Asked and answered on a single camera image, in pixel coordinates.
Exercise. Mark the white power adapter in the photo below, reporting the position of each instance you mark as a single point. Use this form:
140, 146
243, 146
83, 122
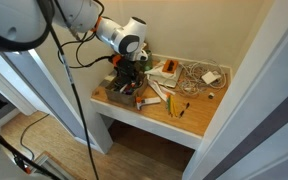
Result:
210, 77

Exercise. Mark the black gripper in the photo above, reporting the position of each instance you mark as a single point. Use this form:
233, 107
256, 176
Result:
126, 70

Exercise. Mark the white door dark stripe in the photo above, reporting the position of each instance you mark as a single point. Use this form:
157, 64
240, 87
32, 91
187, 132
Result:
250, 100

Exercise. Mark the green bottle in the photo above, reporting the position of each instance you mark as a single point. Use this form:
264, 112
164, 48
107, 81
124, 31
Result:
148, 61

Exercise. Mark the brown cardboard box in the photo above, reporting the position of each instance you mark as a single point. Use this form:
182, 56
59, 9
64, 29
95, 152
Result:
124, 98

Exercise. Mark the metal frame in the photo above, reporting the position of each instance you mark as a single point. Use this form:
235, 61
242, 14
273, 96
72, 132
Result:
47, 163

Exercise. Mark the orange and black box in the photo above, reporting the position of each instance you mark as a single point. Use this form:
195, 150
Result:
170, 66

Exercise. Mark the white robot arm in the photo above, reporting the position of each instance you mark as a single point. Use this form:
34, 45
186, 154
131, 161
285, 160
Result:
117, 33

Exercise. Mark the black ballpoint pen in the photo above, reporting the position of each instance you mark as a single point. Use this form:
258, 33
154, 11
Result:
184, 110

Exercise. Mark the wooden shelf white trim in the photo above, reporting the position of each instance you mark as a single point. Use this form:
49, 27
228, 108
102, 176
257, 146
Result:
197, 120

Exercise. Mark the white round button cell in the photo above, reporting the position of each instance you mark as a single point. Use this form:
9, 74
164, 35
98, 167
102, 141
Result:
211, 94

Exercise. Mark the green pencil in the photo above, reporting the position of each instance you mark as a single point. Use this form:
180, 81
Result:
169, 106

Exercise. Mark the yellow pencil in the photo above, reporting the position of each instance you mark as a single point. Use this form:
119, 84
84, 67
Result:
175, 110
172, 108

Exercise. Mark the white crumpled papers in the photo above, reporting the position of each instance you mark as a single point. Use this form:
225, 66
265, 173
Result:
164, 80

